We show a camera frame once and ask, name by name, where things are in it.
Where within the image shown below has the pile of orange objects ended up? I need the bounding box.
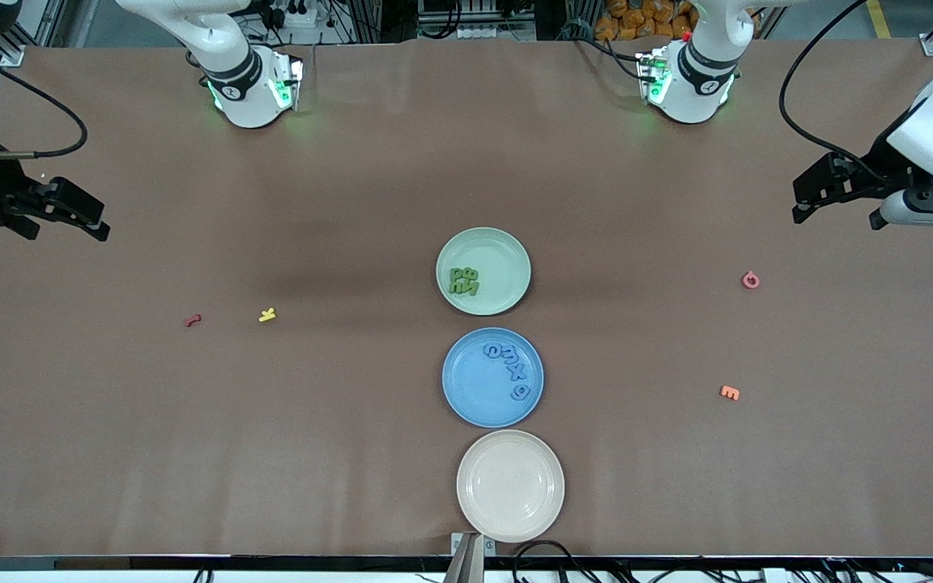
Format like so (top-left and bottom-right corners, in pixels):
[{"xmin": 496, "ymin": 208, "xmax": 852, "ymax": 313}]
[{"xmin": 594, "ymin": 0, "xmax": 696, "ymax": 43}]

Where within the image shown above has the white power strip with plugs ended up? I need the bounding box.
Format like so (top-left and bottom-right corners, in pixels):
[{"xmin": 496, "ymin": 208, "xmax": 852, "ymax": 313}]
[{"xmin": 260, "ymin": 0, "xmax": 319, "ymax": 30}]

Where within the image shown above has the light green plate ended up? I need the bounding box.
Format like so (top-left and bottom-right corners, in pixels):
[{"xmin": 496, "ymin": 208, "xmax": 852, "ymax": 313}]
[{"xmin": 436, "ymin": 227, "xmax": 532, "ymax": 317}]

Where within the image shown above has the blue plate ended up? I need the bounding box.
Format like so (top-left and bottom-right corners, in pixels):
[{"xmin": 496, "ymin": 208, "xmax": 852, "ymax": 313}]
[{"xmin": 441, "ymin": 327, "xmax": 545, "ymax": 428}]

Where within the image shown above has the beige plate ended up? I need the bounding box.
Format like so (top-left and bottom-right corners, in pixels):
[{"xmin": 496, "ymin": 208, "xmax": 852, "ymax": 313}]
[{"xmin": 456, "ymin": 429, "xmax": 566, "ymax": 543}]

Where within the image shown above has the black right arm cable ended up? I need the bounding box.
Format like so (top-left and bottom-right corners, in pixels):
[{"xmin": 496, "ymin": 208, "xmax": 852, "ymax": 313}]
[{"xmin": 0, "ymin": 36, "xmax": 89, "ymax": 160}]

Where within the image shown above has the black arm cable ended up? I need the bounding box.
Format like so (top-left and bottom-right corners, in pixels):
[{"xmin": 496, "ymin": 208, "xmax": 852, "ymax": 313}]
[
  {"xmin": 0, "ymin": 36, "xmax": 89, "ymax": 160},
  {"xmin": 779, "ymin": 0, "xmax": 893, "ymax": 167}
]

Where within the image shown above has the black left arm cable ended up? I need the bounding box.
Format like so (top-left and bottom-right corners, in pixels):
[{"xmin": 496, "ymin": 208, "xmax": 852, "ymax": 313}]
[{"xmin": 779, "ymin": 0, "xmax": 893, "ymax": 167}]

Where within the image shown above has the black looped cable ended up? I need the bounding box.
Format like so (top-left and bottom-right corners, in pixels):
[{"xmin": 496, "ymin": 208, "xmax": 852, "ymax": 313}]
[{"xmin": 513, "ymin": 541, "xmax": 597, "ymax": 583}]

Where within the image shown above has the metal bracket at table edge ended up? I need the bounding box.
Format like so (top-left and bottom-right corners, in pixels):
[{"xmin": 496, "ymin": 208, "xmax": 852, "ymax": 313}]
[{"xmin": 450, "ymin": 532, "xmax": 496, "ymax": 583}]

